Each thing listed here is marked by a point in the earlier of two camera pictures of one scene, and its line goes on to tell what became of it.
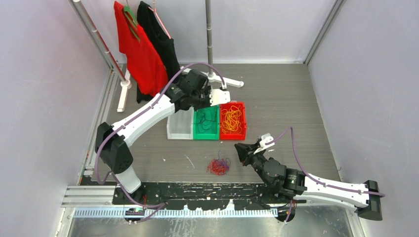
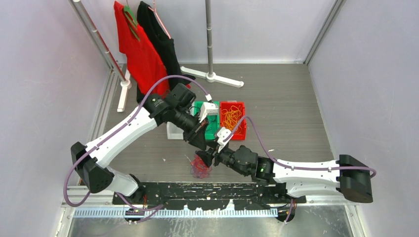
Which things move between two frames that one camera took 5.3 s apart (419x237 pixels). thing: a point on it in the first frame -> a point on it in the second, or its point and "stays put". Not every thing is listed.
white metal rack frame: [210, 75] stays put
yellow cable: [231, 121] stays put
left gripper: [206, 90] -> [198, 139]
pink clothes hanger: [154, 11] stays put
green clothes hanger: [131, 20] stays put
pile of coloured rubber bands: [219, 166] -> [198, 168]
